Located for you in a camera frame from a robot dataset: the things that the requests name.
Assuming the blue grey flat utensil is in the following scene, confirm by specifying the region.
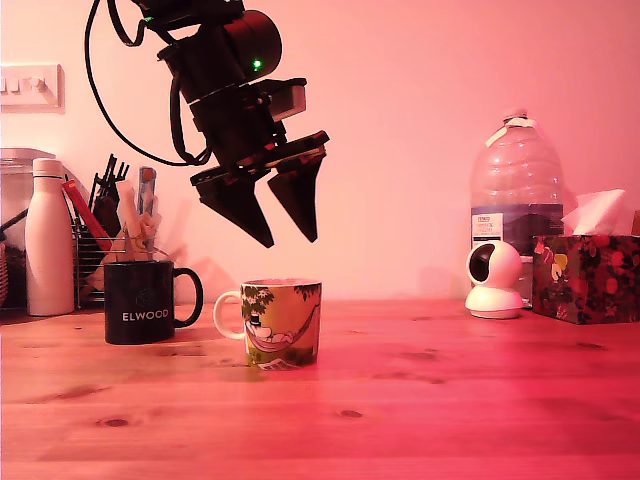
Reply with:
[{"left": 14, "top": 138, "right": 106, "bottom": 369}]
[{"left": 136, "top": 166, "right": 158, "bottom": 219}]

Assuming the cream wooden utensil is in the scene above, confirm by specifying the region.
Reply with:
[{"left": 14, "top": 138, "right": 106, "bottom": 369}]
[{"left": 116, "top": 179, "right": 151, "bottom": 264}]

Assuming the black utensil with prongs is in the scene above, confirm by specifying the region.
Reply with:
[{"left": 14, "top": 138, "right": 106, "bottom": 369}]
[{"left": 88, "top": 153, "right": 132, "bottom": 236}]

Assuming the black mug with Elwood print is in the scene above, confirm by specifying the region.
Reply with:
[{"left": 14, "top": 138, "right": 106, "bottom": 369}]
[{"left": 103, "top": 260, "right": 205, "bottom": 345}]

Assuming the red flat stick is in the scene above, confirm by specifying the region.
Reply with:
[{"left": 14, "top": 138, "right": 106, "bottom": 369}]
[{"left": 61, "top": 178, "right": 114, "bottom": 244}]

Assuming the white insulated bottle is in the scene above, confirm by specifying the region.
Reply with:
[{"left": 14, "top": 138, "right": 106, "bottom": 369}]
[{"left": 24, "top": 158, "right": 76, "bottom": 317}]

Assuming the large clear water bottle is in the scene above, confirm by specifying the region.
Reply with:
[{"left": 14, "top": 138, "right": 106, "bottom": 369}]
[{"left": 469, "top": 108, "right": 566, "bottom": 284}]

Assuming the white tissue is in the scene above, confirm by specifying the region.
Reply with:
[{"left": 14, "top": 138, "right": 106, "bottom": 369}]
[{"left": 560, "top": 188, "right": 627, "bottom": 237}]

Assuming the floral tissue box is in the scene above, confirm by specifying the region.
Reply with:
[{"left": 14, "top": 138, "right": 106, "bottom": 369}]
[{"left": 531, "top": 233, "right": 640, "bottom": 325}]

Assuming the short black cable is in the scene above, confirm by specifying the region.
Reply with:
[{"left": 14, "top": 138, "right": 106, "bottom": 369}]
[{"left": 169, "top": 74, "right": 211, "bottom": 164}]

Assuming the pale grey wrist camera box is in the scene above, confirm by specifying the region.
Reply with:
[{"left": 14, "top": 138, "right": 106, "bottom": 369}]
[{"left": 238, "top": 77, "right": 308, "bottom": 122}]

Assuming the cartoon printed mug, white handle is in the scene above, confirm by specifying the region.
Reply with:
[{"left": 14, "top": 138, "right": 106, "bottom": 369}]
[{"left": 213, "top": 278, "right": 323, "bottom": 372}]

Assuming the metal wire basket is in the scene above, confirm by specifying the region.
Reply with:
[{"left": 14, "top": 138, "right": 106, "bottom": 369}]
[{"left": 64, "top": 222, "right": 129, "bottom": 309}]

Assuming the long black looping cable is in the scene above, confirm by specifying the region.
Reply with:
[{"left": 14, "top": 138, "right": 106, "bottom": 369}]
[{"left": 84, "top": 0, "right": 214, "bottom": 167}]

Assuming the white wall switch plate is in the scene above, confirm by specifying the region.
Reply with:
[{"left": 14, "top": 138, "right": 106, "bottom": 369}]
[{"left": 0, "top": 63, "right": 66, "bottom": 115}]

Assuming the small white round camera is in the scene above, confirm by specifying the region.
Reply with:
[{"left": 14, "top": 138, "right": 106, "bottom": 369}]
[{"left": 464, "top": 241, "right": 525, "bottom": 320}]

